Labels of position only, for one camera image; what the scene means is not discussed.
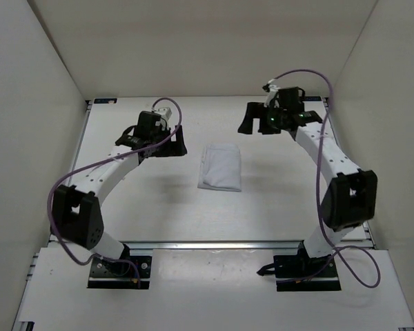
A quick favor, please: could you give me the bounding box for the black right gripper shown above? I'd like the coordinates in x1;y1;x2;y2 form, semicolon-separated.
237;104;286;137

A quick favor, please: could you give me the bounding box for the white skirt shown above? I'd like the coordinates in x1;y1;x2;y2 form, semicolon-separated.
197;143;242;192

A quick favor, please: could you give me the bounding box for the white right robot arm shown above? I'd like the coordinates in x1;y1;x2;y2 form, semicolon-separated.
238;102;377;276

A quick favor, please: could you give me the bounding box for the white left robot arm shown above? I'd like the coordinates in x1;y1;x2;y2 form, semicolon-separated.
52;107;187;274

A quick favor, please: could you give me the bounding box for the blue label right corner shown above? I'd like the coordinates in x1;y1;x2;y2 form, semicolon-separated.
304;96;322;102

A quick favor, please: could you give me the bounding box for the blue label corner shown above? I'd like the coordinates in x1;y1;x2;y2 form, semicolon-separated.
93;98;117;104
304;96;322;102

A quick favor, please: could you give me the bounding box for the blue label left corner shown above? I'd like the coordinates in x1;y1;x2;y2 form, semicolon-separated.
93;98;117;104

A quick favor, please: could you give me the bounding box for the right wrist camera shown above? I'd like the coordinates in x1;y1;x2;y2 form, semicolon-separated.
262;83;306;113

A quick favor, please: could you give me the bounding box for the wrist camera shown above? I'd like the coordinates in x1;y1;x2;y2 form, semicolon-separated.
262;83;306;113
152;107;172;121

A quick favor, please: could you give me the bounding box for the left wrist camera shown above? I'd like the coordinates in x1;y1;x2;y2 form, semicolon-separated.
152;107;172;121

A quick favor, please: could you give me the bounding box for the aluminium table edge rail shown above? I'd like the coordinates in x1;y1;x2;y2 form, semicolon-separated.
323;97;380;250

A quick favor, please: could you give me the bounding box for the front aluminium rail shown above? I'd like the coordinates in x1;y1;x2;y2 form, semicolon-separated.
126;241;299;250

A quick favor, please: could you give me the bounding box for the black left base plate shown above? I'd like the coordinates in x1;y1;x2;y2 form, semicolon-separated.
87;250;152;290

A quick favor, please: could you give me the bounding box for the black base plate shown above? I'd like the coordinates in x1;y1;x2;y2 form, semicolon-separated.
87;250;152;290
257;255;342;292

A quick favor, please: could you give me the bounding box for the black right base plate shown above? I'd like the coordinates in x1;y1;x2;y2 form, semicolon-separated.
257;255;342;292

